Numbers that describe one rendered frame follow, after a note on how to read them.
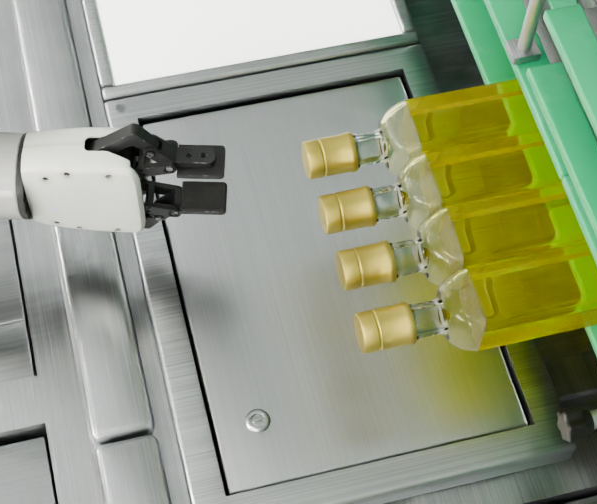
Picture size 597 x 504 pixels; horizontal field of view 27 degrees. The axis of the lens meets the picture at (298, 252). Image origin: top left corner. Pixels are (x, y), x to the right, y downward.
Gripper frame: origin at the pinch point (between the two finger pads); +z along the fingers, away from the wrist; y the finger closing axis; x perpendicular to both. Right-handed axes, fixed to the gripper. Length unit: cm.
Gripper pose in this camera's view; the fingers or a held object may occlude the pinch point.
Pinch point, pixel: (204, 180)
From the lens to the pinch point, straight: 109.2
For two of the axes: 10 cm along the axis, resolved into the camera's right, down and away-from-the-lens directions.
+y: 0.2, -5.2, -8.6
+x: 0.1, -8.6, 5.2
